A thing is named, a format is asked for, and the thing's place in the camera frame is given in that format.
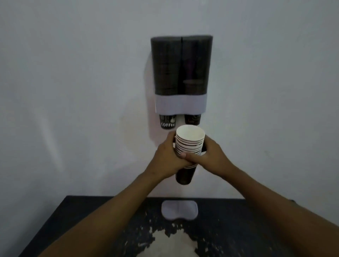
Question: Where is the black printed paper cup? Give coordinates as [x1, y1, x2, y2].
[159, 114, 177, 130]
[184, 114, 202, 126]

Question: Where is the person's left forearm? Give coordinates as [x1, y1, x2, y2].
[37, 169, 162, 257]

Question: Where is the white dispenser lid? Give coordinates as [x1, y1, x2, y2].
[161, 200, 199, 221]

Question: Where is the wall cup dispenser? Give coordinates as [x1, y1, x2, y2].
[150, 35, 213, 115]

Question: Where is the person's left hand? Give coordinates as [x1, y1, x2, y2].
[146, 131, 197, 180]

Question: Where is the stack of paper cups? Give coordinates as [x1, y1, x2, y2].
[173, 125, 207, 185]

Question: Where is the person's right forearm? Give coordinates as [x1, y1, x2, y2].
[224, 164, 339, 257]

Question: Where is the person's right hand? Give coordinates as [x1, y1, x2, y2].
[177, 135, 233, 178]

